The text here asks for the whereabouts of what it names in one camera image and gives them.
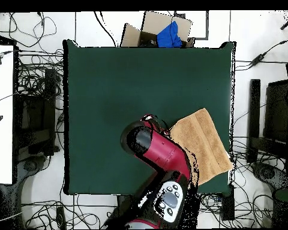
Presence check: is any tan terry towel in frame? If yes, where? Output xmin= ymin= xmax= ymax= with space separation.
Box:
xmin=169 ymin=107 xmax=235 ymax=186

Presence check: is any dark green table cloth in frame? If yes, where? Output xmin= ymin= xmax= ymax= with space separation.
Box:
xmin=62 ymin=39 xmax=236 ymax=195

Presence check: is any blue cloth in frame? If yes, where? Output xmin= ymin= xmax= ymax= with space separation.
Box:
xmin=156 ymin=20 xmax=183 ymax=48

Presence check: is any brown cardboard box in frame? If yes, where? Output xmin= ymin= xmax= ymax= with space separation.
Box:
xmin=120 ymin=11 xmax=196 ymax=48

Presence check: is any long black bar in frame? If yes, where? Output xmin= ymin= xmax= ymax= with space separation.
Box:
xmin=246 ymin=78 xmax=261 ymax=164

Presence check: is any black equipment rack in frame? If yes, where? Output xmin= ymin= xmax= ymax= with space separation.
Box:
xmin=14 ymin=68 xmax=61 ymax=156

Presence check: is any small black box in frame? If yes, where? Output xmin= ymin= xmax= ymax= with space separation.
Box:
xmin=220 ymin=185 xmax=235 ymax=221

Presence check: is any black power adapter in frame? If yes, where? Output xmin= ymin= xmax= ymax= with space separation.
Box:
xmin=250 ymin=53 xmax=267 ymax=66

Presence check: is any black square case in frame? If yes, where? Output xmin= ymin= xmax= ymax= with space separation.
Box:
xmin=263 ymin=79 xmax=288 ymax=144

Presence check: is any dark grey stand base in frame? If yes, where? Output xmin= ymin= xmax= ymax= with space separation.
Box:
xmin=250 ymin=161 xmax=288 ymax=192
xmin=16 ymin=155 xmax=48 ymax=179

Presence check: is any black power strip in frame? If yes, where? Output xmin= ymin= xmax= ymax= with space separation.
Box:
xmin=55 ymin=206 xmax=67 ymax=230

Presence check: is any white table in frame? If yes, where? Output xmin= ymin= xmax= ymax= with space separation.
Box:
xmin=0 ymin=44 xmax=14 ymax=184

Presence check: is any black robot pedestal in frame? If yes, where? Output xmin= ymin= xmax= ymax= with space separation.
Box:
xmin=116 ymin=194 xmax=135 ymax=216

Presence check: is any looped black cable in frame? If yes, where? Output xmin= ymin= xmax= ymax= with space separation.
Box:
xmin=8 ymin=11 xmax=59 ymax=48

